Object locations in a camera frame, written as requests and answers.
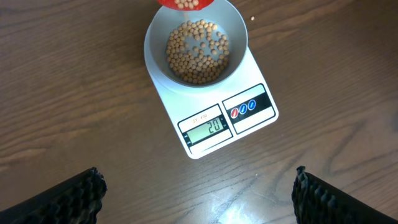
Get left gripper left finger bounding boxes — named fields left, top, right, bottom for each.
left=1, top=167, right=107, bottom=224

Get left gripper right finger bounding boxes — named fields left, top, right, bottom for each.
left=292, top=166, right=397, bottom=224

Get red plastic measuring scoop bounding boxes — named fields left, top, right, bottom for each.
left=157, top=0, right=214, bottom=11

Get white digital kitchen scale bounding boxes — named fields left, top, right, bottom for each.
left=144, top=33, right=279, bottom=159

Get soybeans in bowl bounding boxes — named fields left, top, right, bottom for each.
left=165, top=19, right=230, bottom=85

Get grey round bowl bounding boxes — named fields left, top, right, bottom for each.
left=144, top=0, right=248, bottom=91

